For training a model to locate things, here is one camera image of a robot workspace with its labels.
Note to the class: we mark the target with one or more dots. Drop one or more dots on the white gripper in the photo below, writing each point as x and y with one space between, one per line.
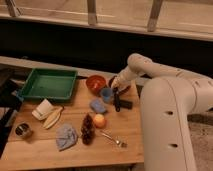
122 82

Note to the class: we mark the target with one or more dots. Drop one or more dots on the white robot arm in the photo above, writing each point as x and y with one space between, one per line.
166 99

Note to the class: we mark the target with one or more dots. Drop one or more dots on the orange bowl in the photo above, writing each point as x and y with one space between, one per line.
95 83

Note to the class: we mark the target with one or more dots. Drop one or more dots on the small blue cup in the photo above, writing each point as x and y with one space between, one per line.
106 94

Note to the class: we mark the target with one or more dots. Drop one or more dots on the blue sponge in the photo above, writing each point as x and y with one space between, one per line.
97 106

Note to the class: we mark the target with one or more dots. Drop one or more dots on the orange yellow apple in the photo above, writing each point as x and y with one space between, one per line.
99 121

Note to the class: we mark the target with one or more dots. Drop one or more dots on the dark red grapes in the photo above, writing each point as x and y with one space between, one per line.
87 130

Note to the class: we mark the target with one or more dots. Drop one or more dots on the silver fork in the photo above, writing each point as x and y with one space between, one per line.
116 141

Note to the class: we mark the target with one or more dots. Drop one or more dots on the green plastic tray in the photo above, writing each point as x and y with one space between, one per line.
51 84

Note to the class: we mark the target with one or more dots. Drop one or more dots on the blue crumpled cloth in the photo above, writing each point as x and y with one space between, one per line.
66 137

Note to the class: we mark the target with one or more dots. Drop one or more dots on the yellow banana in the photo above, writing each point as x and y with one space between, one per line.
53 118

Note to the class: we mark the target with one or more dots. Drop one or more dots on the silver metal can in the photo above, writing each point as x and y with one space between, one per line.
23 130

